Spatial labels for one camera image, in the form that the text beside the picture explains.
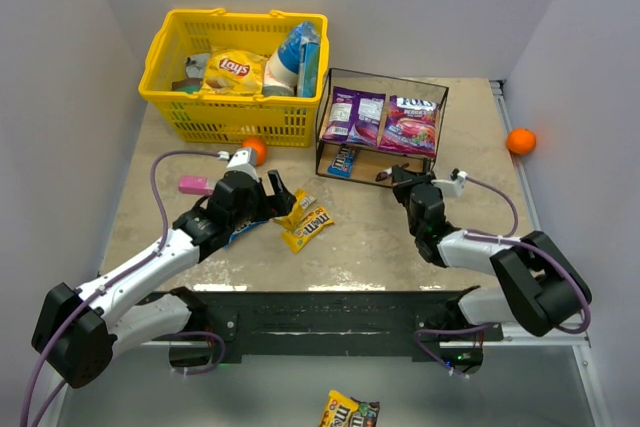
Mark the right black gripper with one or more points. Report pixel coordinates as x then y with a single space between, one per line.
409 182

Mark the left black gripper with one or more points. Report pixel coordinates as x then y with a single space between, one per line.
270 198

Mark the brown chocolate bar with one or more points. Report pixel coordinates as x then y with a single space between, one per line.
383 175

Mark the purple Fox's berries bag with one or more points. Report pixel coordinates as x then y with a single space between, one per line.
411 127

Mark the blue m&m bag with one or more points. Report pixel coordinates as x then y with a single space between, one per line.
239 231
343 162

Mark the purple candy bag back side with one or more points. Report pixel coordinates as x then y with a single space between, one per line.
354 117

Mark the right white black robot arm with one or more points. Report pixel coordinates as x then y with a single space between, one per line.
539 289

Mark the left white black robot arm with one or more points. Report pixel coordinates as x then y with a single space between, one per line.
79 331

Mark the small yellow candy bag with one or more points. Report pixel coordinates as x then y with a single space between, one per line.
303 201

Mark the M&M bags on floor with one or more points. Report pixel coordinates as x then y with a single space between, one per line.
344 411

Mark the yellow M&M bag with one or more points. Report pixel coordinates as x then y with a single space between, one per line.
308 228

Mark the orange fruit near basket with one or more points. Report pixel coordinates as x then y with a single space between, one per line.
260 148

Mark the yellow plastic shopping basket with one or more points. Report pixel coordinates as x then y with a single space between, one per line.
206 117

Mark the pink rectangular box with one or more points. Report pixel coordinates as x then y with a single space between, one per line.
195 185

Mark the yellow Lays chip bag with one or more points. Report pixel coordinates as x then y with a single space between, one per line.
233 72

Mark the brown green packet in basket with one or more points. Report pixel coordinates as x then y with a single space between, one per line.
187 85

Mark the blue cardboard box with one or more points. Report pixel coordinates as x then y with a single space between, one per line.
308 70

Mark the grey crumpled packet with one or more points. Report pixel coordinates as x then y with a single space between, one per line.
196 64

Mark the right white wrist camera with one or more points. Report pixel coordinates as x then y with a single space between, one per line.
454 185

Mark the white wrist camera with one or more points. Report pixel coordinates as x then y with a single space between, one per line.
454 185
243 160

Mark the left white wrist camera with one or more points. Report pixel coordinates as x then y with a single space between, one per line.
243 160

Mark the black wire wooden shelf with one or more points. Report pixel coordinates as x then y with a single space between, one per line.
372 160

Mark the orange fruit at wall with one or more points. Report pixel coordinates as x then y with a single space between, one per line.
521 141

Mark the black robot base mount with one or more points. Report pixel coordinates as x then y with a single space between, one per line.
421 325

